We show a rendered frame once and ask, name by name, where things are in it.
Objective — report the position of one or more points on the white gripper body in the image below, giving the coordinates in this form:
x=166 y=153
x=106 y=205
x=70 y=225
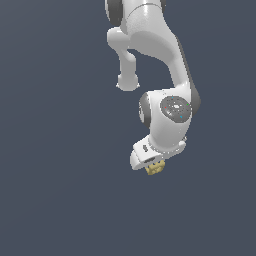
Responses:
x=141 y=155

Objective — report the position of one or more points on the small yellow lumpy object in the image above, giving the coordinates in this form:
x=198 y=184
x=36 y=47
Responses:
x=155 y=168

